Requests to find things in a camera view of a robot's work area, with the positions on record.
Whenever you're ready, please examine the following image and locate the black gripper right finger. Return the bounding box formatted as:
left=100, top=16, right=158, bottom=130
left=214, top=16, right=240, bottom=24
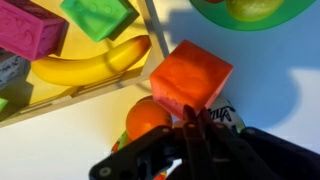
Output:
left=199, top=109, right=280, bottom=180

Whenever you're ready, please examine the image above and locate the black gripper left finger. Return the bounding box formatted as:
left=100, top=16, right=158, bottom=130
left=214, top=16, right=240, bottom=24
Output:
left=183, top=105, right=214, bottom=180

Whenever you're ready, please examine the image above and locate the orange block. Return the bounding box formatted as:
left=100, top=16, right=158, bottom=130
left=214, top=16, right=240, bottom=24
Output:
left=150, top=40, right=233, bottom=119

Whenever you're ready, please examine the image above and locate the wooden box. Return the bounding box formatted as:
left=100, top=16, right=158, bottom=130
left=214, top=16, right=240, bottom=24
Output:
left=0, top=0, right=168, bottom=127

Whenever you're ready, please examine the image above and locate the lime green block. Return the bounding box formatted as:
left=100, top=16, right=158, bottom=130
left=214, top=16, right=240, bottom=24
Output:
left=0, top=98, right=9, bottom=112

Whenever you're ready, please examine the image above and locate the pink block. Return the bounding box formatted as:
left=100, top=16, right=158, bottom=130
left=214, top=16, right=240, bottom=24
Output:
left=0, top=0, right=66, bottom=61

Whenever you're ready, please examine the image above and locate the red green soft cube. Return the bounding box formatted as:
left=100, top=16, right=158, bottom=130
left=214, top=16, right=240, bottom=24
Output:
left=111, top=96, right=247, bottom=180

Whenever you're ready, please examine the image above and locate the orange ball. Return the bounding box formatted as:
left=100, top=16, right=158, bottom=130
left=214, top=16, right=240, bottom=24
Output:
left=126, top=99, right=173, bottom=140

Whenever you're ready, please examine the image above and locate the yellow banana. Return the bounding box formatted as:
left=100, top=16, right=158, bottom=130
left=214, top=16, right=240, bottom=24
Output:
left=31, top=35, right=151, bottom=86

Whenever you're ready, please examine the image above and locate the yellow lemon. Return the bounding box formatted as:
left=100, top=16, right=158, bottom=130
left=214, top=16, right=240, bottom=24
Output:
left=225, top=0, right=284, bottom=22

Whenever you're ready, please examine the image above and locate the red apple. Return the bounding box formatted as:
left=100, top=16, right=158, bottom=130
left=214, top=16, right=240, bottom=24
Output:
left=204, top=0, right=224, bottom=4

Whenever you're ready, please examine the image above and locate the green plastic bowl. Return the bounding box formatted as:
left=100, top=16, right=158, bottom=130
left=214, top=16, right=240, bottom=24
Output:
left=190, top=0, right=316, bottom=31

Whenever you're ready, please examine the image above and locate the black white patterned cube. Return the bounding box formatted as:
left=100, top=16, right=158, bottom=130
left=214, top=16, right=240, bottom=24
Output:
left=0, top=49, right=26, bottom=89

